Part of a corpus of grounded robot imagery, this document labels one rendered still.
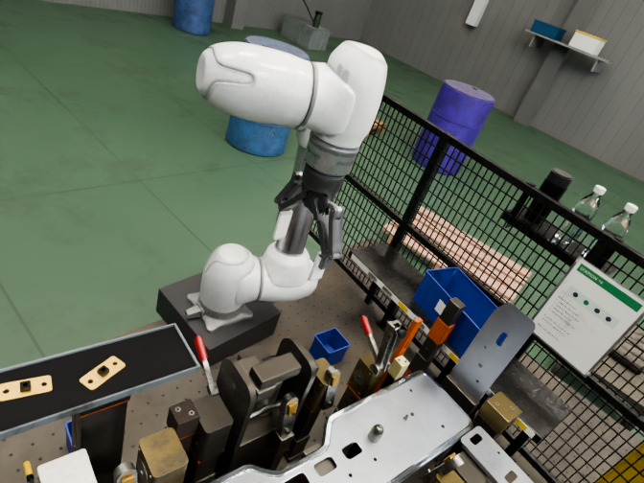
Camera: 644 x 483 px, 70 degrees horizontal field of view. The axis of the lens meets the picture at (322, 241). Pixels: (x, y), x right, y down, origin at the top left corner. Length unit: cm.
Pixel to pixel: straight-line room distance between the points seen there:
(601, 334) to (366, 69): 114
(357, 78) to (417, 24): 1167
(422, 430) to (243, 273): 71
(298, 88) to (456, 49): 1115
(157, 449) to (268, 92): 73
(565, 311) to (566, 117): 941
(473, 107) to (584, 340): 446
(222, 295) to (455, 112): 465
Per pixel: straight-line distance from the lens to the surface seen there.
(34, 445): 153
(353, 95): 74
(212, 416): 111
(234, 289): 154
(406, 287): 176
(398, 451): 131
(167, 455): 106
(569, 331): 165
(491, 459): 145
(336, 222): 83
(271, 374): 107
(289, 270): 154
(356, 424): 130
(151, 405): 158
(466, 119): 586
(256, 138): 471
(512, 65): 1128
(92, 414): 111
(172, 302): 172
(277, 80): 71
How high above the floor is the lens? 200
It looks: 32 degrees down
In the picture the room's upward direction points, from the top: 20 degrees clockwise
